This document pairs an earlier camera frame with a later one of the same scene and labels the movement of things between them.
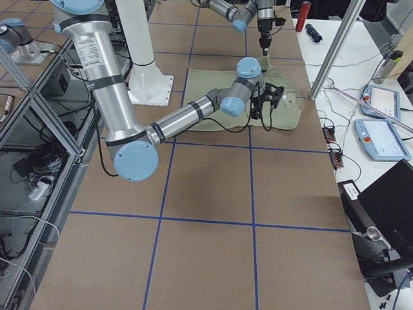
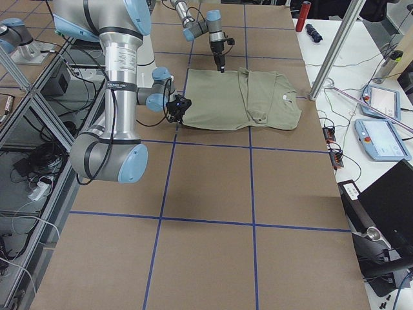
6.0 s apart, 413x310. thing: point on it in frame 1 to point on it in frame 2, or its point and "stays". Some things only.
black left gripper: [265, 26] to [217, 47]
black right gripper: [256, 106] to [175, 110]
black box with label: [359, 216] stays
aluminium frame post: [350, 20] stays
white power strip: [39, 191] stays
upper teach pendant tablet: [386, 101] stays
